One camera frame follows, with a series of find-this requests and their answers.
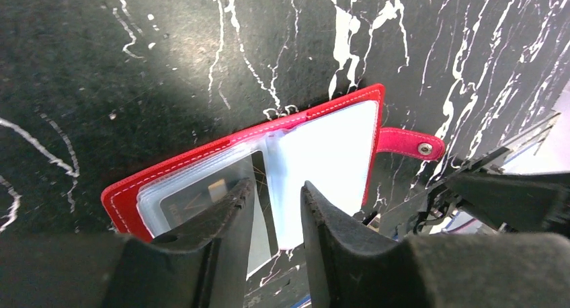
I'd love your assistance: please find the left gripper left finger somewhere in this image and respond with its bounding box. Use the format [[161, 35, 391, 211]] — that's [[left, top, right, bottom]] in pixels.
[[101, 178, 255, 307]]

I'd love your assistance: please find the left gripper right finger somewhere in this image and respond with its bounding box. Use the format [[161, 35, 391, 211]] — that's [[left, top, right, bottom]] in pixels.
[[300, 182, 569, 307]]

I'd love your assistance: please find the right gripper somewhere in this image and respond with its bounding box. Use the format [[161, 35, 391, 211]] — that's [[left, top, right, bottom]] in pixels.
[[378, 112, 570, 240]]

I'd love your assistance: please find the red card holder wallet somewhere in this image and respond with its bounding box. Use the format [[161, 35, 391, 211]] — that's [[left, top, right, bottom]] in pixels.
[[101, 84, 446, 275]]

